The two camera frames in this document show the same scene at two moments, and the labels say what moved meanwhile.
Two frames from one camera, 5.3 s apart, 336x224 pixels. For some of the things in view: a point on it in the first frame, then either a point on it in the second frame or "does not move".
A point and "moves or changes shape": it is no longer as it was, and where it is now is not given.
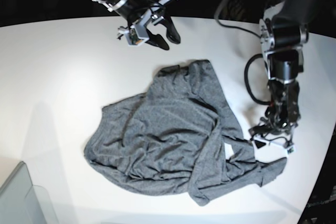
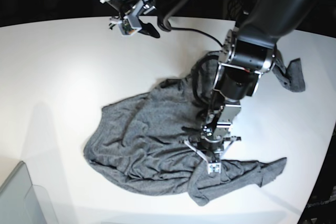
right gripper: [268, 142] to [213, 140]
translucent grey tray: [21, 202] does not move
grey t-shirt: [179, 137] moves or changes shape
